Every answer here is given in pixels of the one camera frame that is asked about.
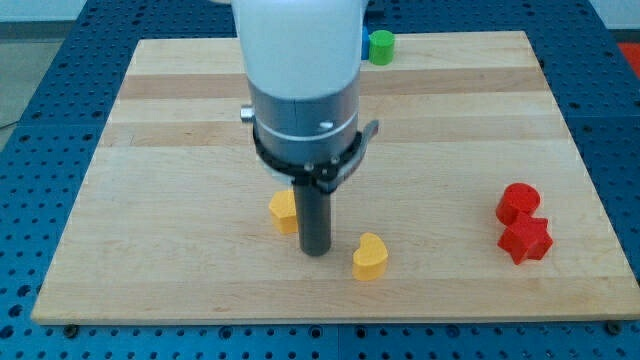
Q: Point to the red star block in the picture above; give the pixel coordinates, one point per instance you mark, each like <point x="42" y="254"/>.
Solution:
<point x="526" y="238"/>

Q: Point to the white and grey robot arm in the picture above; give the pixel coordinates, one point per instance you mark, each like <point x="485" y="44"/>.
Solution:
<point x="302" y="59"/>

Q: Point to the black clamp ring mount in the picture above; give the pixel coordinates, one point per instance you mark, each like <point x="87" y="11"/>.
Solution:
<point x="326" y="176"/>

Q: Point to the yellow heart block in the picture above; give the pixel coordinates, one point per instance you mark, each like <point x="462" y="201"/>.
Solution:
<point x="370" y="259"/>

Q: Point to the yellow hexagon block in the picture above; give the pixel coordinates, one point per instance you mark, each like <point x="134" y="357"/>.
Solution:
<point x="282" y="209"/>

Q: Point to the wooden board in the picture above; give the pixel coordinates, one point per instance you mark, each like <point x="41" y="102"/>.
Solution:
<point x="171" y="224"/>

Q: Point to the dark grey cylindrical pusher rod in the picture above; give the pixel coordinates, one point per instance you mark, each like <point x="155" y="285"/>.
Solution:
<point x="313" y="212"/>

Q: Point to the blue block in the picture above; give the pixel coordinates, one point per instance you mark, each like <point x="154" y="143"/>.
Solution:
<point x="365" y="43"/>

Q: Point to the red cylinder block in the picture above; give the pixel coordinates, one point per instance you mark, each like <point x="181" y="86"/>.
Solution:
<point x="517" y="198"/>

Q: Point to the green cylinder block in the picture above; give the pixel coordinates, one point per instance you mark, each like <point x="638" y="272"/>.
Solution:
<point x="381" y="47"/>

